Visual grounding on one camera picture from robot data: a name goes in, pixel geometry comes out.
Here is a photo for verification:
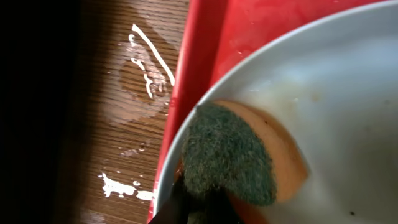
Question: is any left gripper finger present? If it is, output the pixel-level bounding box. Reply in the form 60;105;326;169
149;177;191;224

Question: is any green and orange sponge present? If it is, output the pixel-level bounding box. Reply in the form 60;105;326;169
174;100;308;223

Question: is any white plate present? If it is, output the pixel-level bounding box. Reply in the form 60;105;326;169
154;0;398;224

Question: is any red plastic tray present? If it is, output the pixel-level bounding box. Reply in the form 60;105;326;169
146;0;386;224

